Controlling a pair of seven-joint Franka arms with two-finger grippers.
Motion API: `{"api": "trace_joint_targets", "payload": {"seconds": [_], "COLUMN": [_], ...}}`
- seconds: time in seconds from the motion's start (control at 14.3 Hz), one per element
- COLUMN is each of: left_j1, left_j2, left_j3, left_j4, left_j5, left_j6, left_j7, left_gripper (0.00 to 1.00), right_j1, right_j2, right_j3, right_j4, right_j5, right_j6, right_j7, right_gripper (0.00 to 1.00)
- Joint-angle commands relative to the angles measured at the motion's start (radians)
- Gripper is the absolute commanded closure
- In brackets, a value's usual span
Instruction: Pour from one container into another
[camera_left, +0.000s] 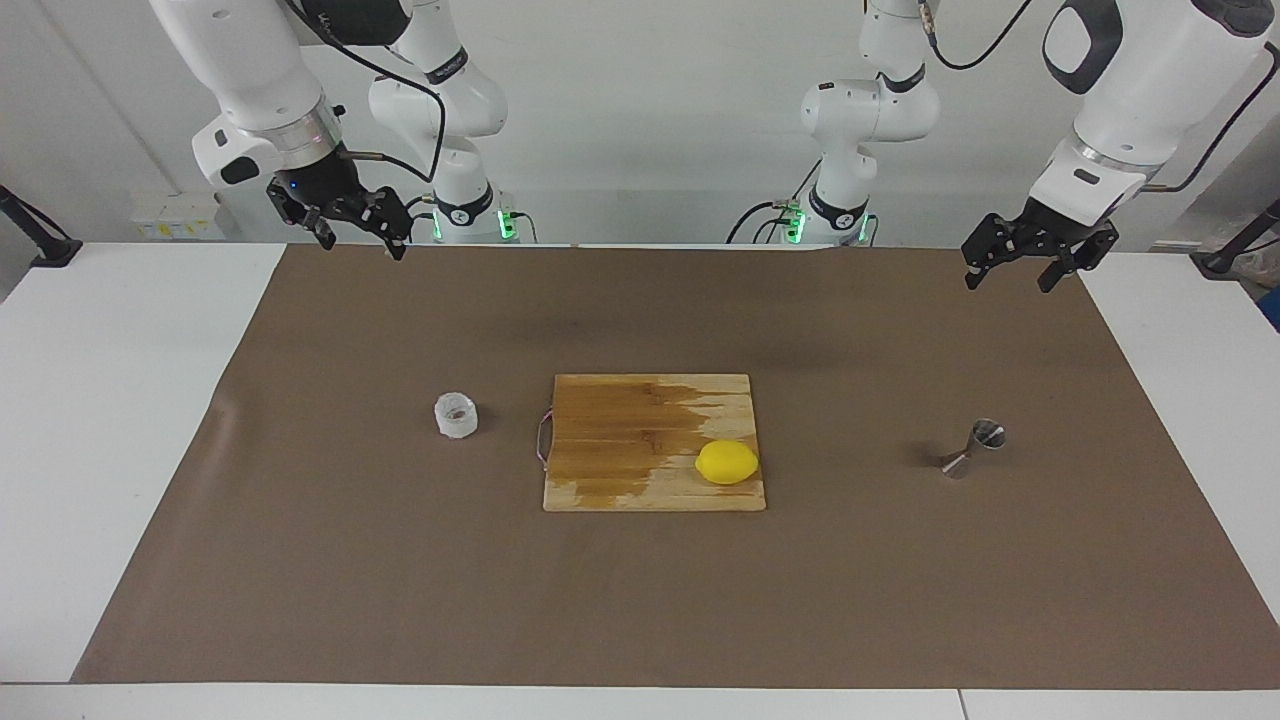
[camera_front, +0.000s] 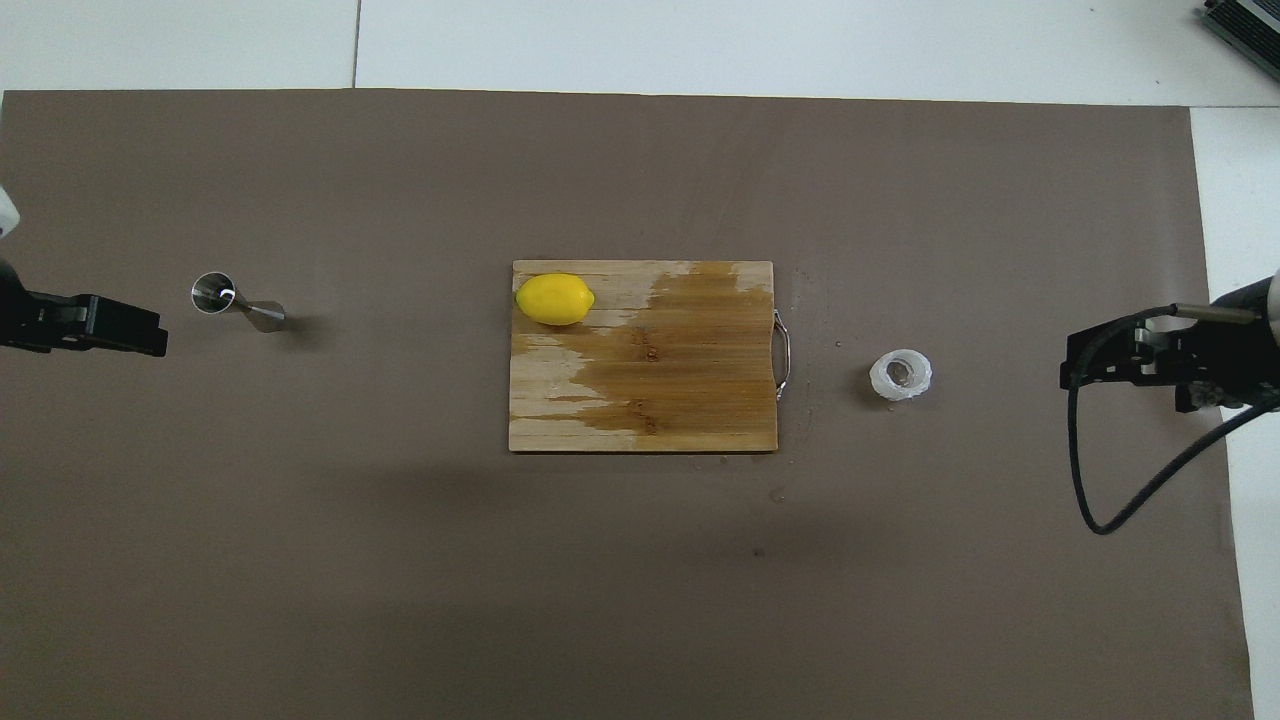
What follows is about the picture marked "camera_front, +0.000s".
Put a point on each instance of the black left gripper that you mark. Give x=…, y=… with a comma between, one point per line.
x=10, y=315

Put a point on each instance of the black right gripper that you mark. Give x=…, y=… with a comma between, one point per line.
x=1240, y=365

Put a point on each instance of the steel double jigger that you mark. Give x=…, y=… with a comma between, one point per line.
x=262, y=313

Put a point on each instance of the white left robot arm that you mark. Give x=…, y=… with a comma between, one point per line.
x=6, y=212

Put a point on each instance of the grey ribbed metal box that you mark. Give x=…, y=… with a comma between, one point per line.
x=1245, y=25

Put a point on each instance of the brown table mat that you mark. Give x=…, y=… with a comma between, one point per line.
x=400, y=560

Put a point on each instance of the wooden cutting board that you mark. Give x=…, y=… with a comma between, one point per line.
x=700, y=400

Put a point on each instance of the yellow lemon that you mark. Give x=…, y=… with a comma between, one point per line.
x=555, y=299

